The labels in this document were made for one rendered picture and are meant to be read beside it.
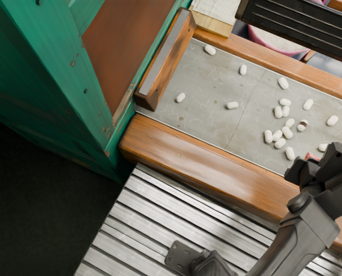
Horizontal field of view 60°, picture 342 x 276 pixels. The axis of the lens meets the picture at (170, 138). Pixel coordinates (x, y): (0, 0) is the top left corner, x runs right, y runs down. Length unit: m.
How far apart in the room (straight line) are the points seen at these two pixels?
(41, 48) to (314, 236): 0.48
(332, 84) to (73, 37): 0.80
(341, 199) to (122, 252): 0.57
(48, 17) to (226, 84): 0.67
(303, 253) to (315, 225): 0.06
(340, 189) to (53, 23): 0.51
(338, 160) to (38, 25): 0.55
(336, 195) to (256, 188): 0.28
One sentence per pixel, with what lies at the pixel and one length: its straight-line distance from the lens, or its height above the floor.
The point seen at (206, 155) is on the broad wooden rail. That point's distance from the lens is 0.82.
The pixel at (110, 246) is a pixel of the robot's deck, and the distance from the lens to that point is 0.90.
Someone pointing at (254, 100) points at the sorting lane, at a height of 0.74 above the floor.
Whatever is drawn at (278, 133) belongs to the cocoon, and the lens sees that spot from 0.90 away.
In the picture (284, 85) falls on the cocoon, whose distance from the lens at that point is 0.97.
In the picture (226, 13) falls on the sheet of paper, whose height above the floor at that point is 0.78.
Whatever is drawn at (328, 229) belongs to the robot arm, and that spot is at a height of 1.05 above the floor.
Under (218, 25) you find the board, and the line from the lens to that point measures 0.99.
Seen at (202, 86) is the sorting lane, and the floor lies 0.74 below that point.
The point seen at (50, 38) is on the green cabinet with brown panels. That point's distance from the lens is 0.37.
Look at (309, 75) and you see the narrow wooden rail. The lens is 1.01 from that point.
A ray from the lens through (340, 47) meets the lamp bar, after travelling 0.68.
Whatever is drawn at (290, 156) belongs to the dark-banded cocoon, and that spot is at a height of 0.76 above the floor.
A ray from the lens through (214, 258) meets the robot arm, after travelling 0.74.
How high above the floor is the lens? 1.56
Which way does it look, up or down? 73 degrees down
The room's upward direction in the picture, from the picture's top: 10 degrees clockwise
